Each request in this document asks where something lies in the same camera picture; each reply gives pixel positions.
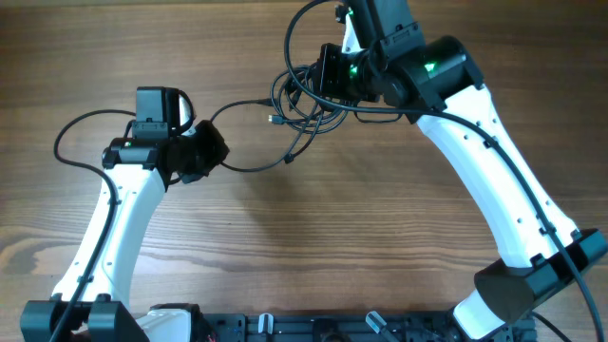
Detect black cable gold plugs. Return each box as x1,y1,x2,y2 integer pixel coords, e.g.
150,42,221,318
269,71,349,135

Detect long black usb cable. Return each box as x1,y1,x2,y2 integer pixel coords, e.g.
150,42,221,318
210,98,318,173

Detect short black usb cable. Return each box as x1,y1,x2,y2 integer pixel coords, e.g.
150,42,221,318
283,70,333,165

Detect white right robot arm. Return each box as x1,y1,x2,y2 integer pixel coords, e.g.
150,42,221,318
313,1,607,340

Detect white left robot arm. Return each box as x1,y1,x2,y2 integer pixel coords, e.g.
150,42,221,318
20,86,229,341

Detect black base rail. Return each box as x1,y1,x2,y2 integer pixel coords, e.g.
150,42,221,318
199,311,538,342

